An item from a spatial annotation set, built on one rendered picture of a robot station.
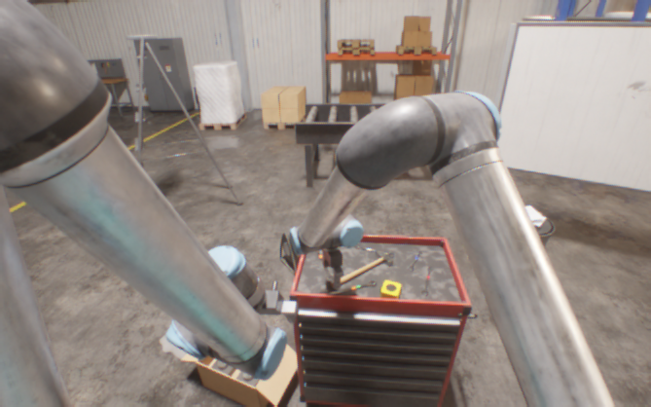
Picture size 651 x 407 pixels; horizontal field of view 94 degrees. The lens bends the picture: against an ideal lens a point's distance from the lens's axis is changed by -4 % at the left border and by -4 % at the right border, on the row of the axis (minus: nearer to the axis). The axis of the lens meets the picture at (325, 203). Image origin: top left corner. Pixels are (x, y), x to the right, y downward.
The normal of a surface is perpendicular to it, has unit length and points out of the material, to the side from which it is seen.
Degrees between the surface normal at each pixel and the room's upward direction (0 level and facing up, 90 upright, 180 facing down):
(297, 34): 90
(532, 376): 80
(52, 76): 73
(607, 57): 90
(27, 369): 92
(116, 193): 92
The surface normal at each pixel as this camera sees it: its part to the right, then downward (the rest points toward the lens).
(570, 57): -0.51, 0.42
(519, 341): -0.81, 0.13
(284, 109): -0.11, 0.47
